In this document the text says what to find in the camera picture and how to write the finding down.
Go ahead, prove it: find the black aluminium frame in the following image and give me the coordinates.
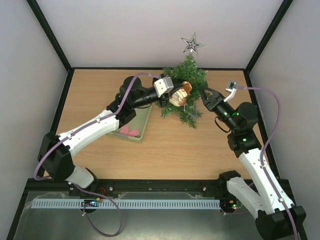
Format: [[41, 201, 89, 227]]
[[6, 0, 308, 240]]

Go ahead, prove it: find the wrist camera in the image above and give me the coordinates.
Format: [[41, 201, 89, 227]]
[[224, 80, 237, 103], [153, 76, 174, 98]]

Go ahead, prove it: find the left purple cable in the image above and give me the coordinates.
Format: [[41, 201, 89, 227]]
[[33, 72, 161, 236]]

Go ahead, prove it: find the pink heart ornament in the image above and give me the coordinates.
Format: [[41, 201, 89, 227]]
[[119, 125, 140, 138]]

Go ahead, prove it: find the brown hat snowman ornament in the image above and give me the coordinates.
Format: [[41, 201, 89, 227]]
[[169, 81, 192, 107]]

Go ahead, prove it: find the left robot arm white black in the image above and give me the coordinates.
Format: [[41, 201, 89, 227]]
[[33, 73, 176, 189]]

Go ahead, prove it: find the light green plastic basket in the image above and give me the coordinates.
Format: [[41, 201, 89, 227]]
[[106, 104, 152, 144]]

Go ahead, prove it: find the silver star tree topper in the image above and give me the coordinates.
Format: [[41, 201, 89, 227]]
[[180, 32, 206, 57]]

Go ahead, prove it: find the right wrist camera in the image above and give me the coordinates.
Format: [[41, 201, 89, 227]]
[[224, 80, 237, 103]]

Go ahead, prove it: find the light blue slotted cable duct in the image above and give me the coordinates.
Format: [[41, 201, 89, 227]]
[[31, 198, 221, 210]]

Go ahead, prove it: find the small green christmas tree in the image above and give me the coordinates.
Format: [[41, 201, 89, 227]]
[[154, 54, 210, 130]]

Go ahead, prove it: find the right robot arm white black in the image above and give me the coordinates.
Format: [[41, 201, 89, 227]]
[[199, 81, 306, 240]]

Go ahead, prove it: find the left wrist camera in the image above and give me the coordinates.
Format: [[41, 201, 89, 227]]
[[153, 76, 174, 98]]

